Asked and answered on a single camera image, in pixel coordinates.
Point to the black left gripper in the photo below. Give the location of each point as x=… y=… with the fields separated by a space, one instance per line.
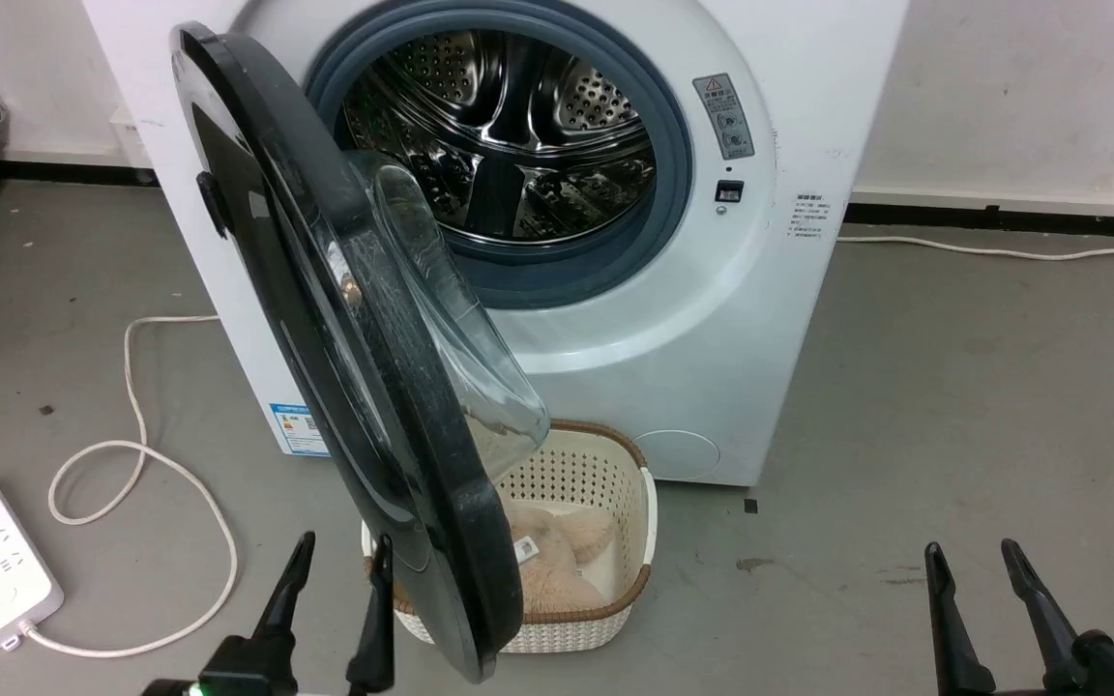
x=248 y=667

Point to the black round washing machine door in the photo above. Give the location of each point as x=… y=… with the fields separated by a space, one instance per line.
x=325 y=319

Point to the white front-load washing machine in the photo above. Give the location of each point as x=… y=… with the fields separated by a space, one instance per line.
x=770 y=319

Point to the black door latch socket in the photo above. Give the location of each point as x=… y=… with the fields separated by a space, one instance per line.
x=729 y=190

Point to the grey-blue rubber door gasket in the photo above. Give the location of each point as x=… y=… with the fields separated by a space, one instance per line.
x=668 y=184

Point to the blue white energy label sticker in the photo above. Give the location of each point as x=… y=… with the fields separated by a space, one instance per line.
x=298 y=430

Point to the beige plush toy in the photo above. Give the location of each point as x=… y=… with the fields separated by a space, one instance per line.
x=557 y=570

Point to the white woven plastic laundry basket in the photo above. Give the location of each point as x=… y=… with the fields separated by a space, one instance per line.
x=576 y=474

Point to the steel perforated washer drum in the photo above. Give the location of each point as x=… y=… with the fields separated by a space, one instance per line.
x=509 y=126

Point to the grey warning sticker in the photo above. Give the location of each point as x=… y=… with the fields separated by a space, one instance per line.
x=724 y=116

